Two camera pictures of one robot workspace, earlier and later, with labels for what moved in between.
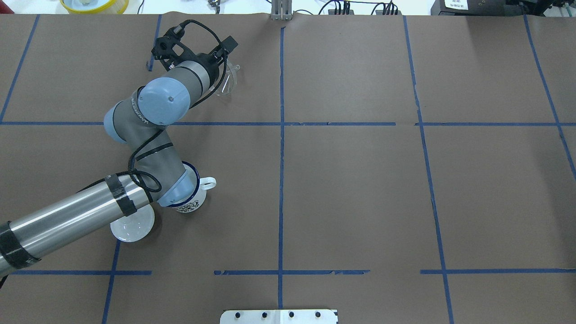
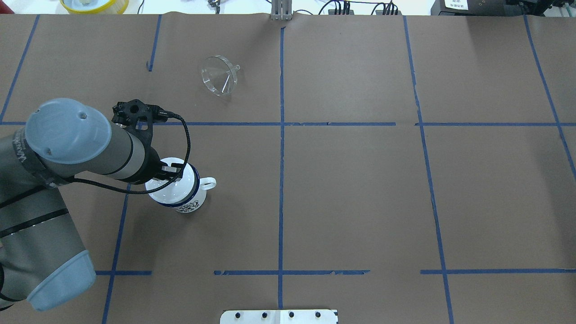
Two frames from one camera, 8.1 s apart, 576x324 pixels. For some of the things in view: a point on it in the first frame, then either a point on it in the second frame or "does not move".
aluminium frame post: (281, 10) does not move
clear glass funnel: (228, 83) does not move
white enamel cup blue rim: (196, 200) does not move
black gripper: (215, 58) → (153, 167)
